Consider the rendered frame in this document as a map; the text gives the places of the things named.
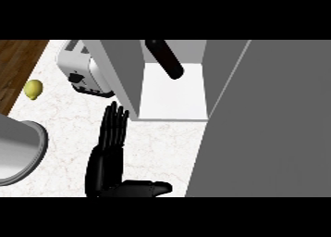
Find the dark wine bottle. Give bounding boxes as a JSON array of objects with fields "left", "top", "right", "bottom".
[{"left": 143, "top": 39, "right": 186, "bottom": 81}]

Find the dark grey cabinet door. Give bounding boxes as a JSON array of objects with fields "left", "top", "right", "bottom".
[{"left": 185, "top": 39, "right": 331, "bottom": 198}]

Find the white toaster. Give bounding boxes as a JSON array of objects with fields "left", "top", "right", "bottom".
[{"left": 55, "top": 39, "right": 117, "bottom": 99}]

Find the grey open cabinet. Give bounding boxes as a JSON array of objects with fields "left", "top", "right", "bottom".
[{"left": 81, "top": 39, "right": 253, "bottom": 123}]

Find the grey cylindrical pot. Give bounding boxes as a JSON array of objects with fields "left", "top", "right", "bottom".
[{"left": 0, "top": 109, "right": 49, "bottom": 187}]

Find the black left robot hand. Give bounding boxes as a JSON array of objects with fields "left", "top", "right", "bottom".
[{"left": 83, "top": 101, "right": 174, "bottom": 198}]

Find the yellow lemon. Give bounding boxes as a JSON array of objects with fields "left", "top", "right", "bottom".
[{"left": 22, "top": 79, "right": 45, "bottom": 101}]

